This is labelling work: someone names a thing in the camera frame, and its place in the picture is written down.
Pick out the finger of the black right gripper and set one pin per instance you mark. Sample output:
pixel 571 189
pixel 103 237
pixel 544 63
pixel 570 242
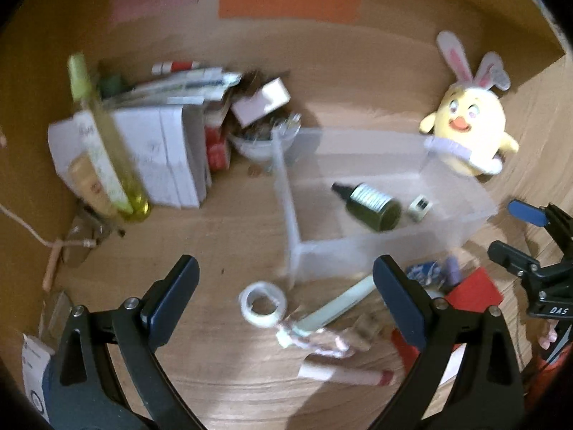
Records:
pixel 512 260

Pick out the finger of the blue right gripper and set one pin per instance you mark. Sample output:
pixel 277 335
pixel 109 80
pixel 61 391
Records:
pixel 553 219

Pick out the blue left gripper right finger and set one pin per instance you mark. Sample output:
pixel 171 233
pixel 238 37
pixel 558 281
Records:
pixel 416 318

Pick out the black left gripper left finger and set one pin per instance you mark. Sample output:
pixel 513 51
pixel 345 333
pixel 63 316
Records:
pixel 141 330

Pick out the red foil pouch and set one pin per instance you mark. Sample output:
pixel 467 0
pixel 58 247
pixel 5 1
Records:
pixel 474 294

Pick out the lilac small bottle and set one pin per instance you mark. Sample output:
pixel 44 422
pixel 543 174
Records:
pixel 452 272

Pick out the white red-capped tube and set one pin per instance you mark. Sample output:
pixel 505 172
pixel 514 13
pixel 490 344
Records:
pixel 332 373

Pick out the pale green tube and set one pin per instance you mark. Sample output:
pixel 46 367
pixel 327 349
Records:
pixel 334 309

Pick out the cream mahjong tile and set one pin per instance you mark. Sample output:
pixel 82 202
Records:
pixel 419 208

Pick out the white tape roll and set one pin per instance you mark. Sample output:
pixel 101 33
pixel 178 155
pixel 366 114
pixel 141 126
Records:
pixel 263 304

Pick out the dark green spray bottle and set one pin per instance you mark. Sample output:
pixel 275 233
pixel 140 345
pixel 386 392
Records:
pixel 375 209

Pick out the person's right hand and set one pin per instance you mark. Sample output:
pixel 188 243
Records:
pixel 547 334

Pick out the yellow chick plush toy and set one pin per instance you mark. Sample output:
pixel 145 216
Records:
pixel 467 130

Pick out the clear plastic storage box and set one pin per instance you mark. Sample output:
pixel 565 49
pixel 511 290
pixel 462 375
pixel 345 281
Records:
pixel 325 241

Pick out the yellow cream tube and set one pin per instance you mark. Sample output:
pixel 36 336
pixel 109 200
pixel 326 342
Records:
pixel 86 182

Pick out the white paper boxes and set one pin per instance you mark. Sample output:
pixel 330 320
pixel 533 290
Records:
pixel 167 148

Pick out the yellow-green spray bottle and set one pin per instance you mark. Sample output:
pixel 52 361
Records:
pixel 104 146

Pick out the red small box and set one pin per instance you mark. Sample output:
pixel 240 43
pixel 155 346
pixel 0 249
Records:
pixel 218 149

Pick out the white bowl with clutter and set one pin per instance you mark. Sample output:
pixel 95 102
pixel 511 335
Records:
pixel 256 142

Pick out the small pink white box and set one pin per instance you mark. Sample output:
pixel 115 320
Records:
pixel 270 97

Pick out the red white marker pen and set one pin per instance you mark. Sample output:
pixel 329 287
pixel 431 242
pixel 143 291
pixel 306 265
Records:
pixel 169 67

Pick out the orange sticky note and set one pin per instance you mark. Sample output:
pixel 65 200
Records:
pixel 334 11

